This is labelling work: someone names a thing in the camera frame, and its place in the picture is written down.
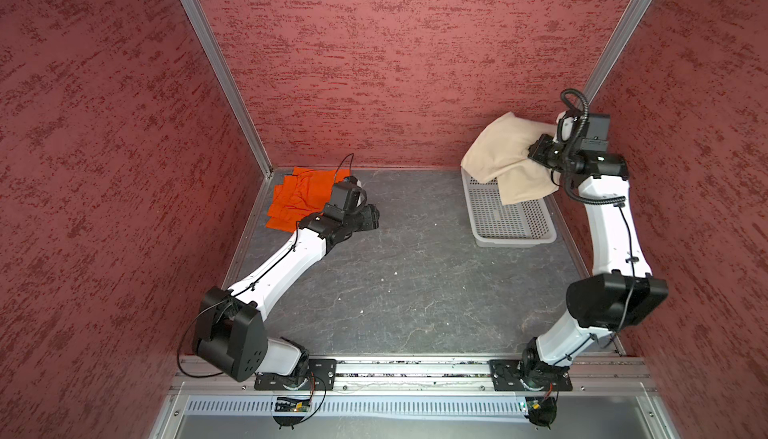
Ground controller board with wires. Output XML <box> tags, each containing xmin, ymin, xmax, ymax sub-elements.
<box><xmin>525</xmin><ymin>384</ymin><xmax>559</xmax><ymax>429</ymax></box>
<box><xmin>272</xmin><ymin>373</ymin><xmax>328</xmax><ymax>430</ymax></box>

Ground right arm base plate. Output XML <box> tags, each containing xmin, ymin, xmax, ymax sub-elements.
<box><xmin>488</xmin><ymin>359</ymin><xmax>573</xmax><ymax>393</ymax></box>

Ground corner aluminium post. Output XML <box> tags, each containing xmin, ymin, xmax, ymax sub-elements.
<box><xmin>584</xmin><ymin>0</ymin><xmax>653</xmax><ymax>100</ymax></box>
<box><xmin>180</xmin><ymin>0</ymin><xmax>273</xmax><ymax>179</ymax></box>

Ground left corner aluminium post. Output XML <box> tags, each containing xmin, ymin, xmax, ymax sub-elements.
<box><xmin>180</xmin><ymin>0</ymin><xmax>273</xmax><ymax>179</ymax></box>

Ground right controller board with wires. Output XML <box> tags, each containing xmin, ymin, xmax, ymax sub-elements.
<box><xmin>525</xmin><ymin>384</ymin><xmax>559</xmax><ymax>429</ymax></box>

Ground orange shorts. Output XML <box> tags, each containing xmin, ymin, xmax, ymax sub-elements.
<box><xmin>266</xmin><ymin>167</ymin><xmax>350</xmax><ymax>233</ymax></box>

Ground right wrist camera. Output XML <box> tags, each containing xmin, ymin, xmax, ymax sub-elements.
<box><xmin>556</xmin><ymin>110</ymin><xmax>610</xmax><ymax>152</ymax></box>

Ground beige shorts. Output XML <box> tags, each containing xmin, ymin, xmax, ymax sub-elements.
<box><xmin>461</xmin><ymin>113</ymin><xmax>560</xmax><ymax>205</ymax></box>

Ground white slotted cable duct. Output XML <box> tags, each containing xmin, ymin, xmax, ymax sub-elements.
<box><xmin>184</xmin><ymin>395</ymin><xmax>528</xmax><ymax>422</ymax></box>

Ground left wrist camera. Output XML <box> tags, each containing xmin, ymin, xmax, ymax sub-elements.
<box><xmin>328</xmin><ymin>176</ymin><xmax>367</xmax><ymax>214</ymax></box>

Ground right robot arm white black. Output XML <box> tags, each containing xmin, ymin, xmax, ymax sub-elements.
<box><xmin>518</xmin><ymin>134</ymin><xmax>668</xmax><ymax>391</ymax></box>

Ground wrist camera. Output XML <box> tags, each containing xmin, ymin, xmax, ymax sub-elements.
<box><xmin>328</xmin><ymin>176</ymin><xmax>367</xmax><ymax>214</ymax></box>
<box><xmin>556</xmin><ymin>110</ymin><xmax>610</xmax><ymax>152</ymax></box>

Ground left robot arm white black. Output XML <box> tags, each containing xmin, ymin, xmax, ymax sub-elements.
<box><xmin>180</xmin><ymin>204</ymin><xmax>380</xmax><ymax>389</ymax></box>

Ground left controller board with wires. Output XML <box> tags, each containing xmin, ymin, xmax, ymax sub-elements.
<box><xmin>272</xmin><ymin>373</ymin><xmax>328</xmax><ymax>430</ymax></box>

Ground white plastic laundry basket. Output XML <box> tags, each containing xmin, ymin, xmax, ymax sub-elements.
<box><xmin>461</xmin><ymin>169</ymin><xmax>557</xmax><ymax>248</ymax></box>

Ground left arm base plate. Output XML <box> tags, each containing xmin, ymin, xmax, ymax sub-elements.
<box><xmin>254</xmin><ymin>357</ymin><xmax>337</xmax><ymax>392</ymax></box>

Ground right corner aluminium post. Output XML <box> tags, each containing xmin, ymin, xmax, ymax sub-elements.
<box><xmin>584</xmin><ymin>0</ymin><xmax>653</xmax><ymax>100</ymax></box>

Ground aluminium mounting rail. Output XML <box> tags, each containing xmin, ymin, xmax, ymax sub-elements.
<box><xmin>170</xmin><ymin>354</ymin><xmax>656</xmax><ymax>396</ymax></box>

